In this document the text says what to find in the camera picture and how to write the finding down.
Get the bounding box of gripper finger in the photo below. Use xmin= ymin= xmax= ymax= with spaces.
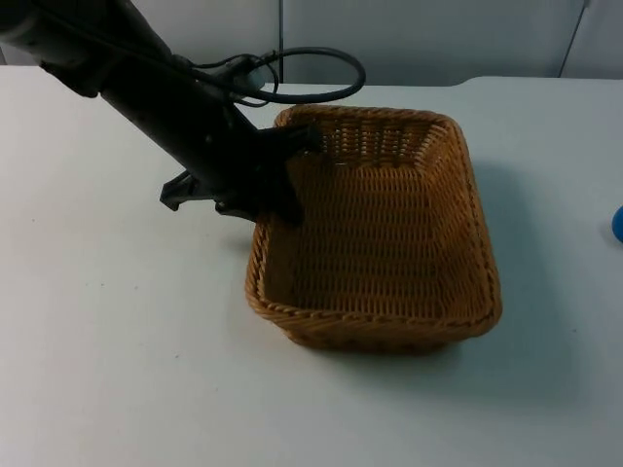
xmin=254 ymin=124 xmax=323 ymax=160
xmin=269 ymin=159 xmax=307 ymax=229

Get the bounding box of pale brown wicker basket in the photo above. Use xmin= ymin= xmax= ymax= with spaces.
xmin=244 ymin=103 xmax=503 ymax=356

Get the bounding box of thin black cable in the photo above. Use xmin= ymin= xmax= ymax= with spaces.
xmin=167 ymin=48 xmax=281 ymax=107

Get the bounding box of thick black cable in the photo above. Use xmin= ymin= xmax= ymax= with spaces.
xmin=228 ymin=47 xmax=367 ymax=107

